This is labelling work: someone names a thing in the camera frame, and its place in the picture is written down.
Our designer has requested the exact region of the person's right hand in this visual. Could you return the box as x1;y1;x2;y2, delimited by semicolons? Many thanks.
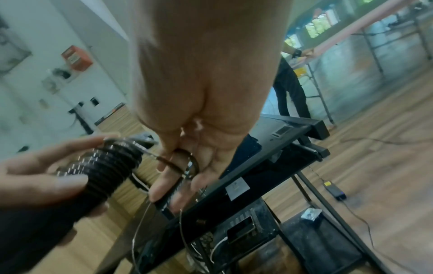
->
128;0;293;212

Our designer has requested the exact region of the person's left hand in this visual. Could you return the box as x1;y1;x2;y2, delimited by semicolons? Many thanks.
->
0;135;122;210

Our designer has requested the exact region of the black green-striped jump rope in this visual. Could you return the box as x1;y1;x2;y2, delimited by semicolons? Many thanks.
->
130;171;211;274

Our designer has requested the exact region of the red alarm box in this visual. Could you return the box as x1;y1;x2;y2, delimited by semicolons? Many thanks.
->
61;45;94;73

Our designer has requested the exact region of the black glossy low table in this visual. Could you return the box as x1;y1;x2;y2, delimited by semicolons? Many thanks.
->
101;113;390;274

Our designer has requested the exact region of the white socket with plug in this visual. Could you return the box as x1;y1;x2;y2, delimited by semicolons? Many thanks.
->
50;67;74;80

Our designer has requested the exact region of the white folding table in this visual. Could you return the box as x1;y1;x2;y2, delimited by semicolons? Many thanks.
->
280;0;433;125

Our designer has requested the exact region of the blue black power adapter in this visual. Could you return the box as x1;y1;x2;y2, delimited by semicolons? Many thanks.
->
322;180;348;202

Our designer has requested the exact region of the crumpled white wrapper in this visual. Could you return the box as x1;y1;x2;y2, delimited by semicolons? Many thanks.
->
300;208;323;223

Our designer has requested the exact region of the black floor cable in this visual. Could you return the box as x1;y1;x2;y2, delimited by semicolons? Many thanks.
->
338;136;433;147

